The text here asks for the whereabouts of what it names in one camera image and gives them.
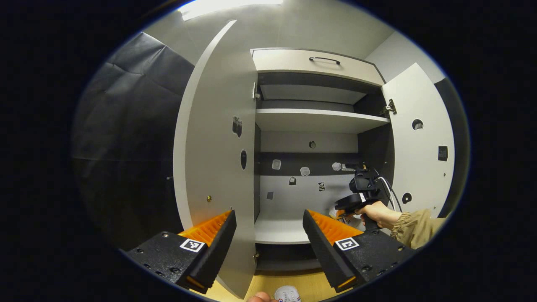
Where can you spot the white shoe cabinet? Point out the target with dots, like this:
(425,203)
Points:
(306,197)

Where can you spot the white cabinet drawer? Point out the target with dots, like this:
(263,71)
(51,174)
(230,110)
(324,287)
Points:
(289,61)

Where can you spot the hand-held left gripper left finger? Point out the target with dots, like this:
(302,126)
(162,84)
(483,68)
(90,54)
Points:
(218,247)

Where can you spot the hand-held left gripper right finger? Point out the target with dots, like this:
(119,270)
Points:
(321,247)

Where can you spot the white cabinet shelf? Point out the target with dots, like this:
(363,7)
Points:
(314,121)

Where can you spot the metal door hinge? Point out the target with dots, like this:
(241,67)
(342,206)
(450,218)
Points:
(254,90)
(389,108)
(256,256)

